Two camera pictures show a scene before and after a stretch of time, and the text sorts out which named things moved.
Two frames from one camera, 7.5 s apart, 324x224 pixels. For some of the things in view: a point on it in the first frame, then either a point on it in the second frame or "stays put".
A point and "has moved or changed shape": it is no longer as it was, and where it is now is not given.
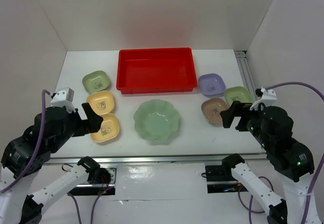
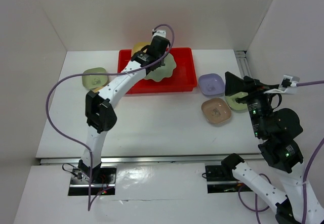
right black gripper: x=237 y=107 -> x=233 y=83
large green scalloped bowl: x=156 y=119 -> x=162 y=72
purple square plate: x=211 y=85 stays put
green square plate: x=96 y=81 has moved or changed shape
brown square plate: x=212 y=108 stays put
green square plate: x=237 y=93 stays put
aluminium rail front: x=154 y=159 stays put
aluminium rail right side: x=241 y=55 stays put
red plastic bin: x=147 y=70 stays put
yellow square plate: x=109 y=128 has moved or changed shape
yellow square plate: x=102 y=102 has moved or changed shape
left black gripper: x=92 y=124 -> x=162 y=63
